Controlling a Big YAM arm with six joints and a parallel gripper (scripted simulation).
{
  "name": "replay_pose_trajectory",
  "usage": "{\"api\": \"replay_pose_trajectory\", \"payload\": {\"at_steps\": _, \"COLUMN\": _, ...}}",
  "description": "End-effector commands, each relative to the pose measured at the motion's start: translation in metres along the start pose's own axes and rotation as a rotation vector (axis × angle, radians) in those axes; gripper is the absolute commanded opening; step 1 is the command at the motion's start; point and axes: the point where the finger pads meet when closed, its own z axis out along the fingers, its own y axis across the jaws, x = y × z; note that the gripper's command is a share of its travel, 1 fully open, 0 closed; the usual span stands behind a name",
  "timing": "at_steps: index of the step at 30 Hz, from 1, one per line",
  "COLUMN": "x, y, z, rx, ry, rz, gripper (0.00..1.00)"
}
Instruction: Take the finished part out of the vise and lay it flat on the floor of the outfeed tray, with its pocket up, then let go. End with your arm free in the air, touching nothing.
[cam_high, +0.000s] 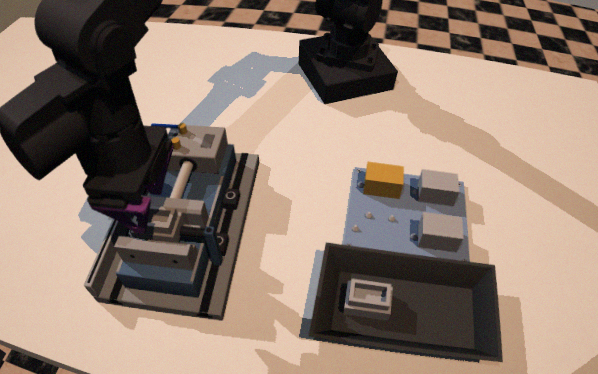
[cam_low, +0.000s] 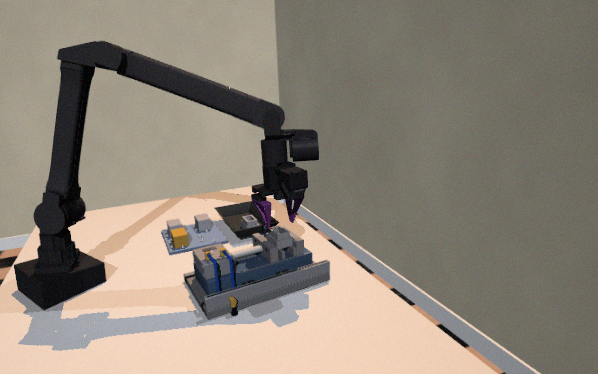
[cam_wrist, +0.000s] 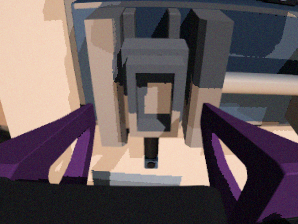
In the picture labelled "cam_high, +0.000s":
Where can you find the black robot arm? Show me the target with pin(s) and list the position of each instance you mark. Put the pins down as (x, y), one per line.
(47, 122)

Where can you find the brass-yellow block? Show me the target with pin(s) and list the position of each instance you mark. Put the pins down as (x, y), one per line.
(383, 180)

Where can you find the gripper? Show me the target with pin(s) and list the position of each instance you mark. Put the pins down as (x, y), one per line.
(136, 160)

